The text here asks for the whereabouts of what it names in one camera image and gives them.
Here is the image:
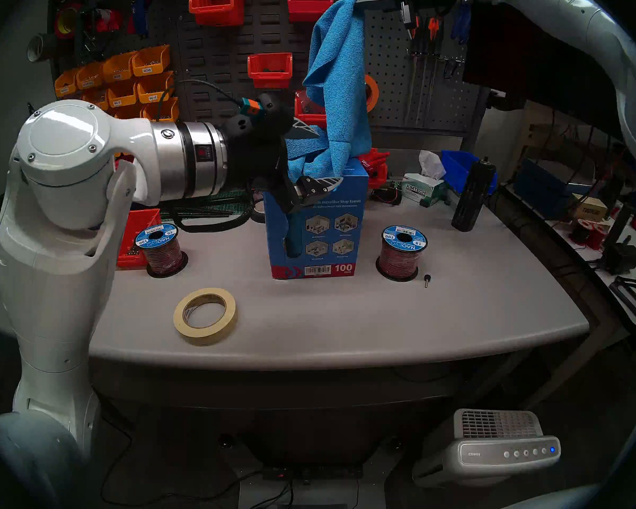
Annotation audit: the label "yellow bin labelled M3-6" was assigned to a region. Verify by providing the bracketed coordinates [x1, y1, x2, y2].
[142, 96, 181, 124]

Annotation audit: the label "black triangular frame stand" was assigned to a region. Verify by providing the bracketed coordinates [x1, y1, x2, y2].
[609, 276, 636, 328]

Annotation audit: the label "blue shop towel box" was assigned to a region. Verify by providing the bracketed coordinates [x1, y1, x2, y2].
[263, 158, 370, 279]

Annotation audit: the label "red wire spool labelled 20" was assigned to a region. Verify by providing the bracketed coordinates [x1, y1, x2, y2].
[134, 223, 189, 278]

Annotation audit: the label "red yellow tape roll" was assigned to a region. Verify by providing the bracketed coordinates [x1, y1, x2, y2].
[53, 3, 83, 41]

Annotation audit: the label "black cylindrical bottle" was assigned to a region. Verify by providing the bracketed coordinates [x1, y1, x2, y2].
[452, 157, 496, 233]

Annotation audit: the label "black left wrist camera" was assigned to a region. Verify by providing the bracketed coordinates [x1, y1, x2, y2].
[228, 93, 296, 143]

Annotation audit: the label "red bin with red tools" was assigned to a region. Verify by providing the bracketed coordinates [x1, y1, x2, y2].
[358, 147, 391, 189]

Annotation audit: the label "red hand tool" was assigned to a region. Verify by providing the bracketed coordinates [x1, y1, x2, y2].
[93, 8, 123, 34]

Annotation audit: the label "black monitor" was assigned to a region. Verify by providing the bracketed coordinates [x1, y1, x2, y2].
[462, 2, 636, 159]

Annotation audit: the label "dark red plastic bin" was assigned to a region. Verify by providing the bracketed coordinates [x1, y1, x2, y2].
[287, 0, 335, 24]

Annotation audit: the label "orange tape roll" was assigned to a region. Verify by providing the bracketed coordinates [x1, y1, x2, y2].
[363, 74, 381, 113]

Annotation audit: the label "blue handled pliers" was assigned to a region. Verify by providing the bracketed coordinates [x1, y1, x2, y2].
[450, 4, 473, 45]

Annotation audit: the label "grey duct tape roll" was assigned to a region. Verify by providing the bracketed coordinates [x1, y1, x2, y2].
[26, 33, 56, 63]

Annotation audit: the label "small cardboard box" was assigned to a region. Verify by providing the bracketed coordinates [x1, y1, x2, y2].
[570, 194, 609, 221]

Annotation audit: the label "red wire spool labelled 18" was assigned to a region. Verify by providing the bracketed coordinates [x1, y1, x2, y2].
[376, 224, 429, 282]

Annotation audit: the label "dark grey pegboard panel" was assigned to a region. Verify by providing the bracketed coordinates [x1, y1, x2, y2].
[53, 0, 491, 137]

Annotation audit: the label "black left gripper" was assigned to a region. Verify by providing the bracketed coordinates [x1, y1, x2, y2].
[227, 117, 345, 215]

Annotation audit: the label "blue microfiber towel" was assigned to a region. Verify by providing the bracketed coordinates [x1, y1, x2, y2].
[286, 0, 373, 184]

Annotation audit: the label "white air purifier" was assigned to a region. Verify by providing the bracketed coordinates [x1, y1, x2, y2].
[412, 409, 561, 487]

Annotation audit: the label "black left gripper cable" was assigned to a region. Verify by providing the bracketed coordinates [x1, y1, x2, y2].
[169, 205, 256, 234]

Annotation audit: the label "red bin with plastic bag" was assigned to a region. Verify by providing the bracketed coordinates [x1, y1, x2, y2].
[295, 90, 328, 129]

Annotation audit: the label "blue hand tool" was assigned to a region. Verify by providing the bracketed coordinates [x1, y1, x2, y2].
[132, 0, 149, 39]

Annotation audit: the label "Kimtech tissue box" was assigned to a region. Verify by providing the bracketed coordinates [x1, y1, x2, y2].
[400, 150, 450, 207]

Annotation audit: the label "blue equipment case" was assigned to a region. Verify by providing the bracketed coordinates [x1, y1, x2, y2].
[513, 158, 584, 220]

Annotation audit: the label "black power adapter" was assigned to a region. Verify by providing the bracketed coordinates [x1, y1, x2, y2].
[602, 235, 636, 275]

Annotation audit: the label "yellow bin labelled M3X6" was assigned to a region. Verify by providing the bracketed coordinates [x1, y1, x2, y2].
[131, 45, 171, 77]

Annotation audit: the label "beige masking tape roll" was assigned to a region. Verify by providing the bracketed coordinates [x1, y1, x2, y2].
[172, 287, 239, 346]

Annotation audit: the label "yellow bin labelled M3-4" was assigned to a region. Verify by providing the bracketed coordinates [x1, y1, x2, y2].
[137, 71, 175, 104]

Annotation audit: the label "green cutting mat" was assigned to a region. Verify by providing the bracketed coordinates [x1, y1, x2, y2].
[162, 187, 255, 220]

